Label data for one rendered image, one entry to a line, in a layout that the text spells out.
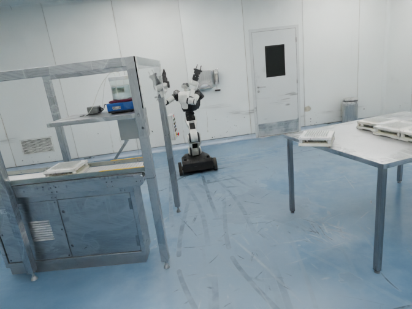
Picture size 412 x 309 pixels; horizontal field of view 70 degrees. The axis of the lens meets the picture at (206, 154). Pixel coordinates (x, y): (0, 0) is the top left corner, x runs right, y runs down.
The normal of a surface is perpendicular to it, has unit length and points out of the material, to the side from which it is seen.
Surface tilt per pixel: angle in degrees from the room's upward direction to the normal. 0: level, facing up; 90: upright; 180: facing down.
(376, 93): 90
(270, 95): 90
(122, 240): 90
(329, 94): 90
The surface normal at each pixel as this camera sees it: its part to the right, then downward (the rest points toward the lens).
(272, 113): 0.13, 0.26
